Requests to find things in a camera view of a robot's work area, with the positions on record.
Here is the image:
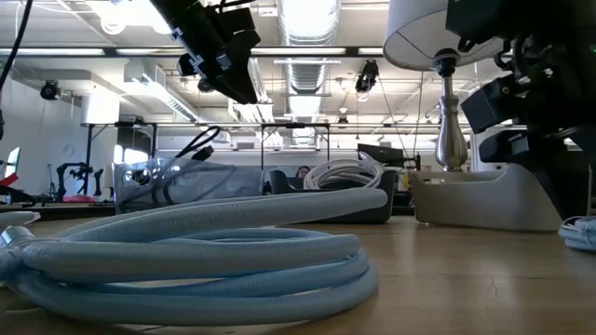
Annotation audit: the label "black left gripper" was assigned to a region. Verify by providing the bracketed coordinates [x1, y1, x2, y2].
[172, 8, 261, 106]

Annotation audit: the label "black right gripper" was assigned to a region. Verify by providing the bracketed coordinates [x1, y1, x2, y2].
[479, 41, 596, 221]

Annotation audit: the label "light blue cable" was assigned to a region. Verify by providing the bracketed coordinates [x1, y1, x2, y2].
[557, 215, 596, 254]
[0, 187, 389, 328]

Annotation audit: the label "short black cable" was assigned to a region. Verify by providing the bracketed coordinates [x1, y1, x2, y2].
[174, 125, 223, 162]

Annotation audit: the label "thin black cable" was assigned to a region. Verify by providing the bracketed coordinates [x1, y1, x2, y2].
[123, 163, 237, 210]

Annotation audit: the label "white cable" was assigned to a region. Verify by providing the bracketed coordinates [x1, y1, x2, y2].
[303, 152, 386, 191]

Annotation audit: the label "grey plastic bin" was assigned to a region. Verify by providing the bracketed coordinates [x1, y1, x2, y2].
[408, 162, 564, 234]

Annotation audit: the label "table lamp with white shade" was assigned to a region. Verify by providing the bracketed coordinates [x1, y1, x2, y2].
[382, 0, 507, 174]

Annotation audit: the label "clear plastic bin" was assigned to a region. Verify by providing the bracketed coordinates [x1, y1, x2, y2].
[113, 156, 267, 216]

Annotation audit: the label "black overhead crossbar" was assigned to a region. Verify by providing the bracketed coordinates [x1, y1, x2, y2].
[0, 45, 388, 59]

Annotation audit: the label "black computer monitor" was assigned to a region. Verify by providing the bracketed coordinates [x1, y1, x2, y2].
[357, 142, 406, 166]

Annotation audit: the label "teal plastic bin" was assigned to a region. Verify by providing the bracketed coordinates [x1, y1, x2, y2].
[268, 167, 400, 226]

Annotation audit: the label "black background robot arms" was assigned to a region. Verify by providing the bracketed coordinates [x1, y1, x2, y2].
[55, 161, 106, 199]

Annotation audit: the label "black background table frame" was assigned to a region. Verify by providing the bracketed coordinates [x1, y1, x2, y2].
[80, 121, 332, 197]

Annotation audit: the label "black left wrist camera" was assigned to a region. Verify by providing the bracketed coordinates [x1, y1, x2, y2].
[210, 4, 263, 62]

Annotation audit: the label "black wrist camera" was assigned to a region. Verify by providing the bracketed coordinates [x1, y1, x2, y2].
[460, 75, 516, 136]
[210, 4, 263, 62]

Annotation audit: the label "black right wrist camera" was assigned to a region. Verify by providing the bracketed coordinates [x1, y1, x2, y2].
[460, 75, 516, 136]

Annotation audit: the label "black hanging camera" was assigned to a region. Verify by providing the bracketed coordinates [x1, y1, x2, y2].
[38, 79, 62, 102]
[354, 60, 381, 95]

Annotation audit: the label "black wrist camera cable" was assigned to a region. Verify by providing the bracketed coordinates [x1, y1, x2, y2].
[0, 0, 34, 141]

